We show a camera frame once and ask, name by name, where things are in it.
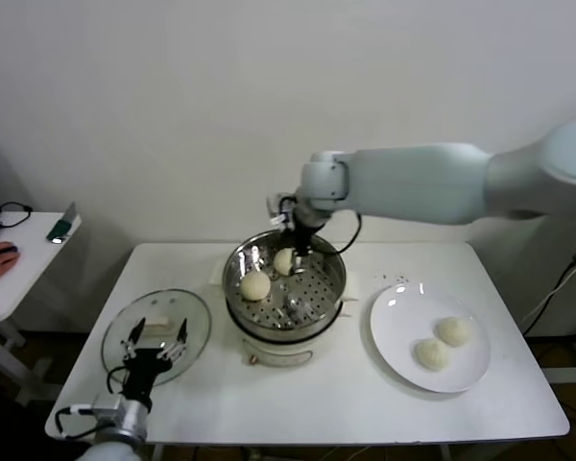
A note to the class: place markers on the white rack frame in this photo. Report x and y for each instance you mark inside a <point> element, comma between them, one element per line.
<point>568,373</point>

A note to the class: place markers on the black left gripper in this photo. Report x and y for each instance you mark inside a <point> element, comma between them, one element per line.
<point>141,372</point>

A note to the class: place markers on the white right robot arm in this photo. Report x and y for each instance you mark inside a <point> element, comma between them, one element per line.
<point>413,182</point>

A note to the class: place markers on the white steamed baozi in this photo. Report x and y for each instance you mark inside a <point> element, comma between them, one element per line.
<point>453,332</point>
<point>282,265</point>
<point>432,354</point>
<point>255,286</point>

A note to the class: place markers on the white side table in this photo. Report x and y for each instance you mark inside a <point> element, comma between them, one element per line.
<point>29,269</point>

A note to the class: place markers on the stainless steel steamer basket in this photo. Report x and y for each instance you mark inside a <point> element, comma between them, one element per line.
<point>312,298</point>

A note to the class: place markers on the silver right wrist camera block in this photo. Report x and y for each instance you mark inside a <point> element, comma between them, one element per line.
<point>274,204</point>

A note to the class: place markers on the white round plate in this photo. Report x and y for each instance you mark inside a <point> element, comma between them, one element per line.
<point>403,312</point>

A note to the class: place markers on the green flat device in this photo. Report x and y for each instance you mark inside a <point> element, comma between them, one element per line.
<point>60,230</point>

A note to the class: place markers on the silver wrist camera block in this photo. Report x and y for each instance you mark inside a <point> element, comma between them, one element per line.
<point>111,407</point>
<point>274,204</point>

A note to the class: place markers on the silver left wrist camera block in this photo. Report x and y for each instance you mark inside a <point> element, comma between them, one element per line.
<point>111,407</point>

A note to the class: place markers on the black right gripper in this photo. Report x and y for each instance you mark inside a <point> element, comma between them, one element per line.
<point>303,235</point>

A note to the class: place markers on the white electric cooker base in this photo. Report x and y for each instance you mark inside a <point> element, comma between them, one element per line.
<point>278,348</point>

